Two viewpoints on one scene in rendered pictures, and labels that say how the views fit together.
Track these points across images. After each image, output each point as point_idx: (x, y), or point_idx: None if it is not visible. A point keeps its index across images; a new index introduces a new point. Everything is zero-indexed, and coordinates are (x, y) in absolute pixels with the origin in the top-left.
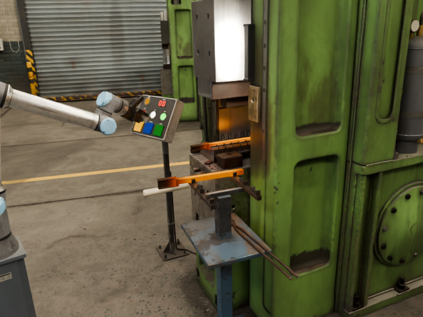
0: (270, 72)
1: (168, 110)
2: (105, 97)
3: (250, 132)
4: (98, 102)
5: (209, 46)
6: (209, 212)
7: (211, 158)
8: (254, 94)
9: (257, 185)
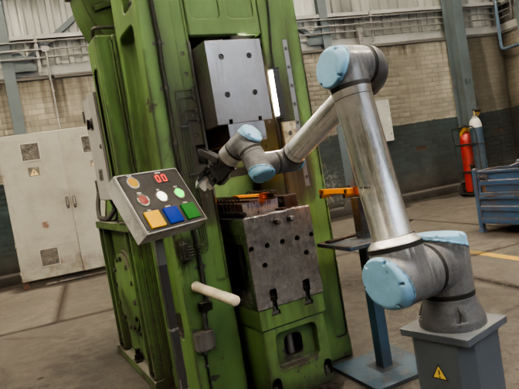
0: (300, 106)
1: (178, 183)
2: (257, 130)
3: None
4: (256, 136)
5: (255, 84)
6: (302, 260)
7: (273, 206)
8: (293, 127)
9: None
